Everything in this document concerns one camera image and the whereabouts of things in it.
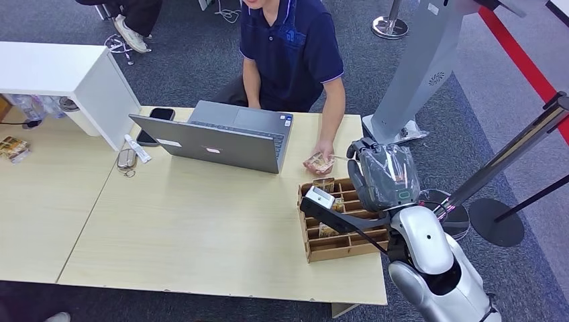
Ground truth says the small white tube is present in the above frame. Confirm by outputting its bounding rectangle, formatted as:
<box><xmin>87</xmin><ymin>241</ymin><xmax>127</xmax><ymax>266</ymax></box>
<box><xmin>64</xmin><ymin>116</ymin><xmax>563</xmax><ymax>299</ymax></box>
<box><xmin>123</xmin><ymin>133</ymin><xmax>154</xmax><ymax>164</ymax></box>

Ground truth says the person's left hand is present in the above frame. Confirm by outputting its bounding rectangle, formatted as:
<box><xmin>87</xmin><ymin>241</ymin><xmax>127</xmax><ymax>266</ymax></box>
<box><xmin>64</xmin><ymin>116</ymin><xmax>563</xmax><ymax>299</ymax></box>
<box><xmin>303</xmin><ymin>140</ymin><xmax>335</xmax><ymax>176</ymax></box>

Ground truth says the red barrier belt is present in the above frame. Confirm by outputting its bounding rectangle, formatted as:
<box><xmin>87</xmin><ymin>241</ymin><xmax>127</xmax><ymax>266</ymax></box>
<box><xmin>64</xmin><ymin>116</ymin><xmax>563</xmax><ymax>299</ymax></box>
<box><xmin>477</xmin><ymin>5</ymin><xmax>569</xmax><ymax>147</ymax></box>

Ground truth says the grey kiosk stand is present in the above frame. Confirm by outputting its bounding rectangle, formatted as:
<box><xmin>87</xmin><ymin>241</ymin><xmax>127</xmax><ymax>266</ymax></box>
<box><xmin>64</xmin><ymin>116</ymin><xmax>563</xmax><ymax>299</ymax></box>
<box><xmin>362</xmin><ymin>0</ymin><xmax>486</xmax><ymax>150</ymax></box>

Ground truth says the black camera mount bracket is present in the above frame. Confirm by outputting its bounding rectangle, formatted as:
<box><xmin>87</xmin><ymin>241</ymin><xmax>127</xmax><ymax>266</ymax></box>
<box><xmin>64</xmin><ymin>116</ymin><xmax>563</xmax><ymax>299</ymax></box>
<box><xmin>299</xmin><ymin>197</ymin><xmax>393</xmax><ymax>256</ymax></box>

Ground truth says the white floor cable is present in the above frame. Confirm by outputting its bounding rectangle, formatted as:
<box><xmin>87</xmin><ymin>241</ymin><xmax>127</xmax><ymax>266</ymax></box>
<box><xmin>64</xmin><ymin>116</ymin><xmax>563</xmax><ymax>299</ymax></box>
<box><xmin>214</xmin><ymin>0</ymin><xmax>242</xmax><ymax>25</ymax></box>
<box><xmin>103</xmin><ymin>33</ymin><xmax>154</xmax><ymax>66</ymax></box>

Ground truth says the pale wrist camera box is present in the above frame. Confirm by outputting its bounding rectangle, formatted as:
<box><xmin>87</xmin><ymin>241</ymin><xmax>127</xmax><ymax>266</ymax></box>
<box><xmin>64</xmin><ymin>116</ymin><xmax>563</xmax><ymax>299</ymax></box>
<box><xmin>305</xmin><ymin>186</ymin><xmax>336</xmax><ymax>210</ymax></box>

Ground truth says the black cable with plug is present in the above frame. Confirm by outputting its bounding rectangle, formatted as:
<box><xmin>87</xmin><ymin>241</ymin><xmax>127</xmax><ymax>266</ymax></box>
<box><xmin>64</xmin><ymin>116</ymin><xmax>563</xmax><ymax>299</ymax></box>
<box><xmin>0</xmin><ymin>118</ymin><xmax>44</xmax><ymax>131</ymax></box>

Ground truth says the black smartphone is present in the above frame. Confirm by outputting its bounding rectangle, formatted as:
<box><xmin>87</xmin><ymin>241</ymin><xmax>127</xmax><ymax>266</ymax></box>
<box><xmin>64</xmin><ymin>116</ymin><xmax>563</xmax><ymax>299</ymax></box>
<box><xmin>135</xmin><ymin>107</ymin><xmax>176</xmax><ymax>148</ymax></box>

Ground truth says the chrome stanchion with domed base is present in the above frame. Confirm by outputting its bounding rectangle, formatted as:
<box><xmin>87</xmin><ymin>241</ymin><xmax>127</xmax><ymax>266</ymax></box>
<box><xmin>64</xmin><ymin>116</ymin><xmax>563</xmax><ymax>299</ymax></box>
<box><xmin>370</xmin><ymin>0</ymin><xmax>410</xmax><ymax>41</ymax></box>

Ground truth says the chrome stanchion with mirrored base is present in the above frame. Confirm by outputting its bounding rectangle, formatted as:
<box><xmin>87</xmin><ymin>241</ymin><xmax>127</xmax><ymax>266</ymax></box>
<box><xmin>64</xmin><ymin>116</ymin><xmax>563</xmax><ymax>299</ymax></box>
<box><xmin>417</xmin><ymin>91</ymin><xmax>569</xmax><ymax>242</ymax></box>

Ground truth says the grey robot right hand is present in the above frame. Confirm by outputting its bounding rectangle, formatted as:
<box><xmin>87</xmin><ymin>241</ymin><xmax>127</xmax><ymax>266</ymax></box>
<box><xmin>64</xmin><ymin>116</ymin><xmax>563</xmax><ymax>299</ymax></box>
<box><xmin>346</xmin><ymin>137</ymin><xmax>421</xmax><ymax>213</ymax></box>

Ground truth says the grey laptop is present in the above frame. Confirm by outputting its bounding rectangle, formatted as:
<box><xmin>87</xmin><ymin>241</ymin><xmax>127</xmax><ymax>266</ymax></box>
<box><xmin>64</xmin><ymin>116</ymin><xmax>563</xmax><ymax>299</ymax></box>
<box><xmin>129</xmin><ymin>99</ymin><xmax>295</xmax><ymax>175</ymax></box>

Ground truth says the black stanchion with disc base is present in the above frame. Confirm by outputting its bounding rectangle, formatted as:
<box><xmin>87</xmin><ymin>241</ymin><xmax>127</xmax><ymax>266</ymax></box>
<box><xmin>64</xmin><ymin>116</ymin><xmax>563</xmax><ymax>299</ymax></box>
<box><xmin>468</xmin><ymin>173</ymin><xmax>569</xmax><ymax>249</ymax></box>

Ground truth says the white round container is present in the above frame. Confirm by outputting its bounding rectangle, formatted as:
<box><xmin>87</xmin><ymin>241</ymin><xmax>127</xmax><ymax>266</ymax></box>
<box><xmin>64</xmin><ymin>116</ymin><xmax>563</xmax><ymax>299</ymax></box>
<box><xmin>58</xmin><ymin>96</ymin><xmax>103</xmax><ymax>138</ymax></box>

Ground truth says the white shelf unit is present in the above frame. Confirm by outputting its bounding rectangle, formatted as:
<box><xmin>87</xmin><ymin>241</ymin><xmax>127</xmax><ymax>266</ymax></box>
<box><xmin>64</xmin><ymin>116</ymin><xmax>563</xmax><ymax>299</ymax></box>
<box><xmin>0</xmin><ymin>41</ymin><xmax>142</xmax><ymax>152</ymax></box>

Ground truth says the cardboard card organizer box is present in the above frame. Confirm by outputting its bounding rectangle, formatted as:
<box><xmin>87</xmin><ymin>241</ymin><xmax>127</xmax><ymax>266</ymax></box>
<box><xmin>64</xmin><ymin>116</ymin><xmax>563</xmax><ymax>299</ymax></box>
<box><xmin>297</xmin><ymin>176</ymin><xmax>391</xmax><ymax>264</ymax></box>

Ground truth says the grey key fob with ring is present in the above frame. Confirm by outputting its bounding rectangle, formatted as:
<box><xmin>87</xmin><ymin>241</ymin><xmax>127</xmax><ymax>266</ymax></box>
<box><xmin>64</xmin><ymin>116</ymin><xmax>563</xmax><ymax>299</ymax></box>
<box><xmin>115</xmin><ymin>148</ymin><xmax>138</xmax><ymax>178</ymax></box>

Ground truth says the clear plastic bottle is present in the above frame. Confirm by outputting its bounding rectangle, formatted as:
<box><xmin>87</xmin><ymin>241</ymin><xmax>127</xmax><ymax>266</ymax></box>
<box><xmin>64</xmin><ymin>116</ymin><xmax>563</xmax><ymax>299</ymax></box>
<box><xmin>42</xmin><ymin>95</ymin><xmax>68</xmax><ymax>120</ymax></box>
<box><xmin>6</xmin><ymin>93</ymin><xmax>48</xmax><ymax>122</ymax></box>

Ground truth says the seated person in background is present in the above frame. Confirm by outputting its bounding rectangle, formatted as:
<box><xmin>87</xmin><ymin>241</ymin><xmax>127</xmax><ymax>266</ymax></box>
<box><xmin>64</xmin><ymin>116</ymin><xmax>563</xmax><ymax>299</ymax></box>
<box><xmin>74</xmin><ymin>0</ymin><xmax>164</xmax><ymax>55</ymax></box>

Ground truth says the brown snack packet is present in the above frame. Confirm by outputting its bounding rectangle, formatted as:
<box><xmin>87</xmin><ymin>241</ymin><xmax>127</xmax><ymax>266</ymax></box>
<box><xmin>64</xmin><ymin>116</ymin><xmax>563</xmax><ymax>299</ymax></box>
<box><xmin>0</xmin><ymin>135</ymin><xmax>32</xmax><ymax>165</ymax></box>

